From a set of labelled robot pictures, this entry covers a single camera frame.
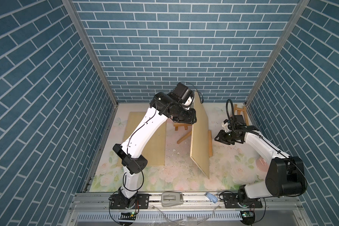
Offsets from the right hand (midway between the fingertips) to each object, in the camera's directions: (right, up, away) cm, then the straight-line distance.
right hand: (218, 139), depth 88 cm
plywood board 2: (-12, -5, 0) cm, 13 cm away
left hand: (-16, +12, -20) cm, 28 cm away
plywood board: (-41, -9, +5) cm, 42 cm away
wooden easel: (-4, -3, +5) cm, 7 cm away
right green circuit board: (+11, -38, -16) cm, 42 cm away
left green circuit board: (-51, -37, -16) cm, 65 cm away
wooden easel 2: (+25, +17, +27) cm, 41 cm away
